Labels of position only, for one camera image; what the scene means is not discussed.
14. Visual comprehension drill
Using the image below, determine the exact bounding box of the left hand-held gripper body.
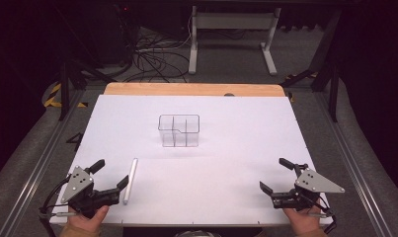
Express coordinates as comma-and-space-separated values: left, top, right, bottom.
60, 165, 120, 219

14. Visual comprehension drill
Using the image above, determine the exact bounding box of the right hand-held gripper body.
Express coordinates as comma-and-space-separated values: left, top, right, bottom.
271, 163, 346, 211

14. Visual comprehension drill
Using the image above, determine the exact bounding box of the white pen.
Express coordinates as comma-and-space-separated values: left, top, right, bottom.
122, 157, 139, 205

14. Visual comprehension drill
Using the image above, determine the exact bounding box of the clear plastic divided organizer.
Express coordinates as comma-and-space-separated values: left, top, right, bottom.
157, 114, 200, 148

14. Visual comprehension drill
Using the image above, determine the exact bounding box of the person's left hand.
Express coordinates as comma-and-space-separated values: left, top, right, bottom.
67, 204, 111, 233

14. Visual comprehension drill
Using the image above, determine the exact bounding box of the person's right hand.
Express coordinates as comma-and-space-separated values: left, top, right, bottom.
282, 203, 323, 233

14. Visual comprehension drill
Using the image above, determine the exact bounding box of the white table cover sheet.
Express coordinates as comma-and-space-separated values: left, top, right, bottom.
49, 94, 333, 227

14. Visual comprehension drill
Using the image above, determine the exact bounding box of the yellow black hazard tape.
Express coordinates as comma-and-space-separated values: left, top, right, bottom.
42, 82, 89, 109

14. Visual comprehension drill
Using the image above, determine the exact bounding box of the grey round object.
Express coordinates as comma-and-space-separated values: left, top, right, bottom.
175, 229, 222, 237

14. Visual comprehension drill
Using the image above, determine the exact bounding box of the black metal stand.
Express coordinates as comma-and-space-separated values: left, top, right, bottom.
279, 9, 342, 123
54, 60, 117, 121

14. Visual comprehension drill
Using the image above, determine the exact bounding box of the black computer case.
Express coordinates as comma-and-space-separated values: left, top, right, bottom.
97, 3, 139, 67

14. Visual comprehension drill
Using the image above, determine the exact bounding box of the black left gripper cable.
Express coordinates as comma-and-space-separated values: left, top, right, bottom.
38, 176, 72, 237

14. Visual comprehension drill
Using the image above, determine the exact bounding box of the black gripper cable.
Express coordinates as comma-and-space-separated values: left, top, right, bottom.
38, 176, 72, 237
306, 194, 338, 235

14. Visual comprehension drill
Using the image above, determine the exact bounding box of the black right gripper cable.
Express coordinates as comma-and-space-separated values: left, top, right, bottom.
306, 194, 338, 235

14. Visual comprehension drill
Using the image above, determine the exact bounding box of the black triangular bracket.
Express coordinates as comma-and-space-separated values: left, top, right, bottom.
66, 131, 84, 152

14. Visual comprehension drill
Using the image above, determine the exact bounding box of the aluminium floor rail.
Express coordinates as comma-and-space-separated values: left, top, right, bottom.
0, 90, 86, 237
313, 92, 398, 237

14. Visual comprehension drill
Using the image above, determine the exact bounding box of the tangle of black floor cables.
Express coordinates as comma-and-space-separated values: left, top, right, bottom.
123, 29, 192, 84

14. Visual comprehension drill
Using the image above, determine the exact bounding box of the white metal stand frame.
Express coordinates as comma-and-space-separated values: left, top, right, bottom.
188, 5, 282, 76

